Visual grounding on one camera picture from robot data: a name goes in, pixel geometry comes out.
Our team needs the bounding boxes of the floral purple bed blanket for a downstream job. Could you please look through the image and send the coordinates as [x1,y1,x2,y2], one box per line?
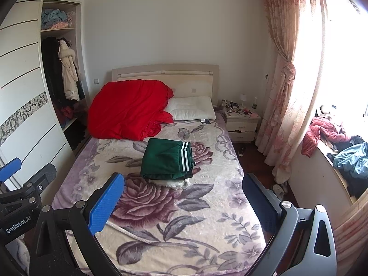
[52,116,266,275]

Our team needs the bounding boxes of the folded clothes on wardrobe shelf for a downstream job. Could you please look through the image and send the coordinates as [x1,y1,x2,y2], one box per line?
[40,9,75,30]

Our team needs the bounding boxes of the green and cream varsity jacket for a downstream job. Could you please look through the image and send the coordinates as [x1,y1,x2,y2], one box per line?
[140,138,196,181]

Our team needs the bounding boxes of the beige hanging coat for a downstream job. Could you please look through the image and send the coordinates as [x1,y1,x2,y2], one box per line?
[58,39,80,102]

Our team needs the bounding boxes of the small white table lamp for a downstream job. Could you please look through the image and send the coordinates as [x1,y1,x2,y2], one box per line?
[239,93,247,107]

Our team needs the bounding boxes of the white sliding wardrobe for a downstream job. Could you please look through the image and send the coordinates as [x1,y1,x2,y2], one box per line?
[0,0,90,193]

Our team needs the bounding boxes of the white pillow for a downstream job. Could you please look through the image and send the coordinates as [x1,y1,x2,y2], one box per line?
[164,96,216,121]

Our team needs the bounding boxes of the clothes pile on windowsill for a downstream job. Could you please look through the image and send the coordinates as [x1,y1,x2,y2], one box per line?
[301,105,367,199]

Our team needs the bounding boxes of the folded black garment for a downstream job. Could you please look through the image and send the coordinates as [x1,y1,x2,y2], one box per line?
[148,171,193,189]

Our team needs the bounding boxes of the white slippers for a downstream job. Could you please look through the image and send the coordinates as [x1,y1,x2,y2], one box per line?
[272,182,289,201]

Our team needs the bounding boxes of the pink floral curtain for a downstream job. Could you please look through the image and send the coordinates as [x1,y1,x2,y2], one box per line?
[256,0,327,184]

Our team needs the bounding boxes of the white bedside table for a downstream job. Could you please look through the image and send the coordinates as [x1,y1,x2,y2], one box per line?
[225,106,261,143]

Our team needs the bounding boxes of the beige bed headboard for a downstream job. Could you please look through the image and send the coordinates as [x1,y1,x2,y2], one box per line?
[112,63,220,105]

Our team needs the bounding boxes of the green bottle on nightstand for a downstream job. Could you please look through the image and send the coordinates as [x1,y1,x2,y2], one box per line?
[252,97,257,110]

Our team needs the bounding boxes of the red quilt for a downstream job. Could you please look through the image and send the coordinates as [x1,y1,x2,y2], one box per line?
[87,79,173,141]

